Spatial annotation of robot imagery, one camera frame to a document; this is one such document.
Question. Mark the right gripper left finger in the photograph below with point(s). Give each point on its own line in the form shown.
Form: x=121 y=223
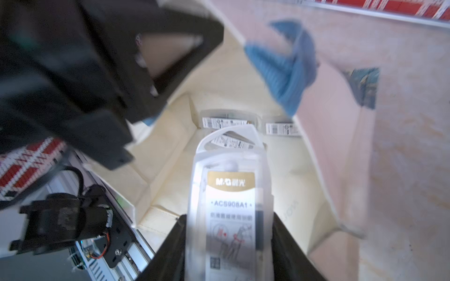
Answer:
x=168 y=263

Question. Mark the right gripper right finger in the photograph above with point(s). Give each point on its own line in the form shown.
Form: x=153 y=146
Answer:
x=289 y=261

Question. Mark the compass set case in bag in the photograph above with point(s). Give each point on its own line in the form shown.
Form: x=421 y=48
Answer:
x=219 y=118

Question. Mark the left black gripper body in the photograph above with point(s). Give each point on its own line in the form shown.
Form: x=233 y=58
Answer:
x=82 y=71

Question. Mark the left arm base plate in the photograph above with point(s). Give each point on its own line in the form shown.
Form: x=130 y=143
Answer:
x=121 y=238

